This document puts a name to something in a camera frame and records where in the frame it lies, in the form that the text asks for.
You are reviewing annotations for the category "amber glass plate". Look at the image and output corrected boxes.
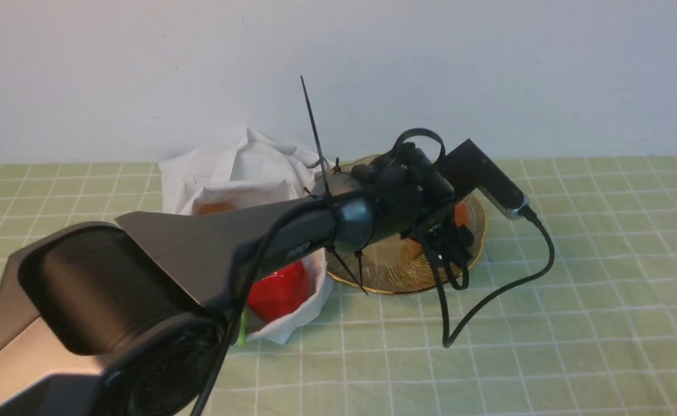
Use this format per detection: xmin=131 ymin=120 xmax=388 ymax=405
xmin=312 ymin=156 xmax=488 ymax=295

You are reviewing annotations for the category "black camera cable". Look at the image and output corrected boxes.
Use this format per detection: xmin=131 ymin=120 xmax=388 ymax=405
xmin=416 ymin=207 xmax=556 ymax=349

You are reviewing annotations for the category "green toy vegetable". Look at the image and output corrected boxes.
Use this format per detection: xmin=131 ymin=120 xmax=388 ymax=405
xmin=233 ymin=306 xmax=249 ymax=347

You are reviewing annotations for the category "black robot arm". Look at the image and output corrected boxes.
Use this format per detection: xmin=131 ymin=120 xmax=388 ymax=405
xmin=0 ymin=140 xmax=487 ymax=415

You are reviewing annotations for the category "green checked tablecloth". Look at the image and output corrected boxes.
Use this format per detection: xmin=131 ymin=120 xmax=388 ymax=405
xmin=0 ymin=156 xmax=677 ymax=416

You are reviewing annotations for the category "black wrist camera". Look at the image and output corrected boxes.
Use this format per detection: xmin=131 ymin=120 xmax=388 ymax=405
xmin=437 ymin=139 xmax=536 ymax=220

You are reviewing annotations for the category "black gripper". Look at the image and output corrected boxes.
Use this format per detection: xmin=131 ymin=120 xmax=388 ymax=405
xmin=350 ymin=142 xmax=475 ymax=289

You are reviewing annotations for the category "red toy bell pepper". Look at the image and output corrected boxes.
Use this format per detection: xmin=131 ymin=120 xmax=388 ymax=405
xmin=247 ymin=261 xmax=310 ymax=323

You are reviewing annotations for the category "orange toy pumpkin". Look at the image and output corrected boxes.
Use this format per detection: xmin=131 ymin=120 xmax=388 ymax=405
xmin=394 ymin=202 xmax=470 ymax=262

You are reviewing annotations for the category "white cloth bag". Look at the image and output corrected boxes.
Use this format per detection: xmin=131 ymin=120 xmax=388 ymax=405
xmin=159 ymin=128 xmax=333 ymax=345

